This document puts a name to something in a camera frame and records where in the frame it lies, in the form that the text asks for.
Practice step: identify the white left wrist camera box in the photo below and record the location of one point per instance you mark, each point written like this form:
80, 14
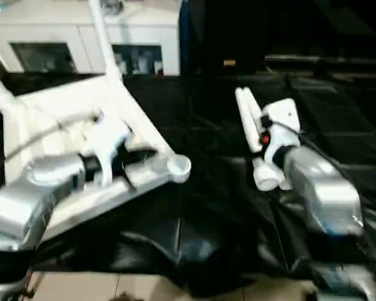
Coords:
109, 141

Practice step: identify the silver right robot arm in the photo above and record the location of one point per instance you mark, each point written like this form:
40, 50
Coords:
322, 188

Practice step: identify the white glass-door cabinet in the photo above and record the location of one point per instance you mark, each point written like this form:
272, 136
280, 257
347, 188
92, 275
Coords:
65, 31

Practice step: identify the black mat cloth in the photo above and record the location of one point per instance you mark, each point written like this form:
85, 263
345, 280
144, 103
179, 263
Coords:
206, 125

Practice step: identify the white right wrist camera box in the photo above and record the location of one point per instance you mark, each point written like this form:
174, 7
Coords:
283, 119

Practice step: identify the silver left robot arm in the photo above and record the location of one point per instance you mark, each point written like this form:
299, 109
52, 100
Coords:
37, 191

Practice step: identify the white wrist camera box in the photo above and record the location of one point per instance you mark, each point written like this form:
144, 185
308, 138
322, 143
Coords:
283, 119
109, 141

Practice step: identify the grey bundle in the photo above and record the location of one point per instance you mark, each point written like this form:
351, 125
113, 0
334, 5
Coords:
112, 5

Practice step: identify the white plastic table top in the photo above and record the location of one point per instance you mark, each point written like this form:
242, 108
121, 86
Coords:
65, 103

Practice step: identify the grey metal bar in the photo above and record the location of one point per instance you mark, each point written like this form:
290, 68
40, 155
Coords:
326, 60

